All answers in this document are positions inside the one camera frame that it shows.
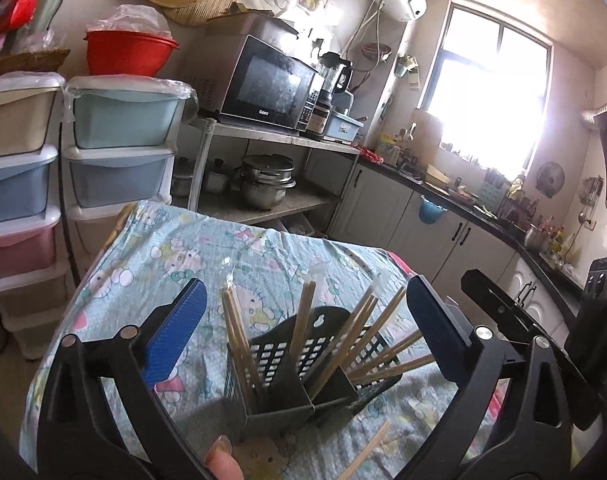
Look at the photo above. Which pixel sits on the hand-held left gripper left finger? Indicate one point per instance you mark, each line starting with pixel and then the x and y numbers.
pixel 176 330

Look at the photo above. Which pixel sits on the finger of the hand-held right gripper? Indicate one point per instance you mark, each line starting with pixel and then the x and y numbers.
pixel 488 295

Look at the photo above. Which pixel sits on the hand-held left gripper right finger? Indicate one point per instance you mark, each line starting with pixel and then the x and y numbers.
pixel 436 325

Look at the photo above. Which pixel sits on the group of wooden chopsticks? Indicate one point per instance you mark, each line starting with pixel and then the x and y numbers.
pixel 303 320

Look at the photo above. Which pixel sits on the dark green plastic utensil holder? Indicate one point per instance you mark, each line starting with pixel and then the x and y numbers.
pixel 283 410

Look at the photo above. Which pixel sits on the pale bamboo chopstick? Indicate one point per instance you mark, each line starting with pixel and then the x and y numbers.
pixel 368 447

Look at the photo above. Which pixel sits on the person's left hand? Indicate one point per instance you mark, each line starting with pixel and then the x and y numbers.
pixel 226 462

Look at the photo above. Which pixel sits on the white kitchen base cabinets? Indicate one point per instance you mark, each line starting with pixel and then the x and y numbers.
pixel 433 250

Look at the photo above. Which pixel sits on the steel pot on counter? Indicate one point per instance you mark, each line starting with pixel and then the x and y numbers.
pixel 536 239

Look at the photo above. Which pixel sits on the group of condiment bottles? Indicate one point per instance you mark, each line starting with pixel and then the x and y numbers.
pixel 558 240

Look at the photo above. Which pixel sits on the blue hanging bin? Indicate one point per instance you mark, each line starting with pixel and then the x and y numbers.
pixel 431 210

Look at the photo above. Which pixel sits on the cartoon cat printed tablecloth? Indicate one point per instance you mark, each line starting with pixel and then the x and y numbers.
pixel 263 255

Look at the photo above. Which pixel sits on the small lidded steel pot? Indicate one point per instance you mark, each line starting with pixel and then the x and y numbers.
pixel 216 177

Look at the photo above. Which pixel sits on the grey-blue plastic drawer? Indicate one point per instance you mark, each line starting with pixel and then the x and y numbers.
pixel 118 180

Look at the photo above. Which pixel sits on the stacked steel pots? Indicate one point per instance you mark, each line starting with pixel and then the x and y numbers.
pixel 266 185

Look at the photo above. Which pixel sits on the pink plastic drawer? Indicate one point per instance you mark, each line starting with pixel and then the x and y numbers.
pixel 18 250

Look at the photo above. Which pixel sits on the short plastic drawer tower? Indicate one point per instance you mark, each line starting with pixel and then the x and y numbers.
pixel 123 160

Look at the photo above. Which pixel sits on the kitchen window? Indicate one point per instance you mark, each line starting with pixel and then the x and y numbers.
pixel 483 95

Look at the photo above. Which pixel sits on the tall plastic drawer tower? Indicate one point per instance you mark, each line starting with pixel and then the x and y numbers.
pixel 18 185

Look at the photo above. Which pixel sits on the blue plastic drawer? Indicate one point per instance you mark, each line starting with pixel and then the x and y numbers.
pixel 13 190

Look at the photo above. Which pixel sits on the light teal plastic drawer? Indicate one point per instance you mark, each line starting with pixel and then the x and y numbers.
pixel 123 120

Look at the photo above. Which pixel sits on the light blue plastic tub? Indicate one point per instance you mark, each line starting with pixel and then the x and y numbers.
pixel 346 127

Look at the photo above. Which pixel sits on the metal kitchen shelf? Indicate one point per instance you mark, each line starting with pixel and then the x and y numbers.
pixel 283 135

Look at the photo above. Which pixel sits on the black blender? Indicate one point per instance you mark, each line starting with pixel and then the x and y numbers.
pixel 333 90

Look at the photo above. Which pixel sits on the black microwave oven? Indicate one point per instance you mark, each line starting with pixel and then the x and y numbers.
pixel 268 85

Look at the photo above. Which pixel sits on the beige plastic drawer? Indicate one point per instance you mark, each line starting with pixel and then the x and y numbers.
pixel 13 122

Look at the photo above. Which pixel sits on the red plastic basin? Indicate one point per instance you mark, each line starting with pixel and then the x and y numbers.
pixel 128 57

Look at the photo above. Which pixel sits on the silver oven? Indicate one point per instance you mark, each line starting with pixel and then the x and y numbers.
pixel 213 55

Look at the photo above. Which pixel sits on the woven basket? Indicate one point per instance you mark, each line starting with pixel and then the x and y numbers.
pixel 28 62

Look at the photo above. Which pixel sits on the small wall fan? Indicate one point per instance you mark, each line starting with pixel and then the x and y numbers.
pixel 551 179

